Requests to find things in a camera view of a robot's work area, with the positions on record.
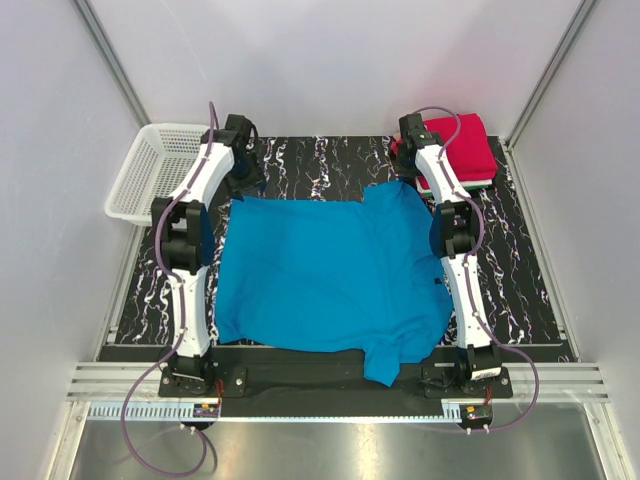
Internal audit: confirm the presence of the blue t shirt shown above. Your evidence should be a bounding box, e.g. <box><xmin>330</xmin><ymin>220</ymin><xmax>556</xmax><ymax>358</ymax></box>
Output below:
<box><xmin>214</xmin><ymin>181</ymin><xmax>453</xmax><ymax>386</ymax></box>

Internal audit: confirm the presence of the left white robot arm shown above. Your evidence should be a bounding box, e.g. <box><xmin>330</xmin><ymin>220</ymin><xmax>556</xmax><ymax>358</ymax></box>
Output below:
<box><xmin>151</xmin><ymin>114</ymin><xmax>266</xmax><ymax>397</ymax></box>

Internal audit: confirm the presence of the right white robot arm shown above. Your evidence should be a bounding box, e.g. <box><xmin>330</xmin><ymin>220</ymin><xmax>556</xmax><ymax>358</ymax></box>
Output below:
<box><xmin>390</xmin><ymin>107</ymin><xmax>502</xmax><ymax>397</ymax></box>

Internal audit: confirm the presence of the green folded t shirt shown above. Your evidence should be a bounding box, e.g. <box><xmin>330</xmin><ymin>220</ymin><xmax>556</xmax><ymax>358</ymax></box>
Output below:
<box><xmin>422</xmin><ymin>179</ymin><xmax>494</xmax><ymax>199</ymax></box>

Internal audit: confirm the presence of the red folded t shirt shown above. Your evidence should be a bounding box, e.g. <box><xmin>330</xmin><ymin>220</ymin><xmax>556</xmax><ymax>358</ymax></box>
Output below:
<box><xmin>390</xmin><ymin>113</ymin><xmax>498</xmax><ymax>194</ymax></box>

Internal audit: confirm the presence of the white plastic basket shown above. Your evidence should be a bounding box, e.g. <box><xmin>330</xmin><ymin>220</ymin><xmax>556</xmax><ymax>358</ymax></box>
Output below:
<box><xmin>104</xmin><ymin>123</ymin><xmax>208</xmax><ymax>227</ymax></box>

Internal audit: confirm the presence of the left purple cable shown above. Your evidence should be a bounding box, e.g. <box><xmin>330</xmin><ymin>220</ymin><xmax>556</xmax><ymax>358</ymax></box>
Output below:
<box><xmin>120</xmin><ymin>101</ymin><xmax>220</xmax><ymax>477</ymax></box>

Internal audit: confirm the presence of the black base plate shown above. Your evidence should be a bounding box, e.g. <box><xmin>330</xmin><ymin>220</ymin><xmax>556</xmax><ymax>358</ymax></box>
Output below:
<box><xmin>159</xmin><ymin>347</ymin><xmax>513</xmax><ymax>400</ymax></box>

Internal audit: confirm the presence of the aluminium frame rail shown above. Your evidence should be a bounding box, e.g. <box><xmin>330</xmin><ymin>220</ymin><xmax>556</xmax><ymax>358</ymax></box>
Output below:
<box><xmin>66</xmin><ymin>363</ymin><xmax>609</xmax><ymax>424</ymax></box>

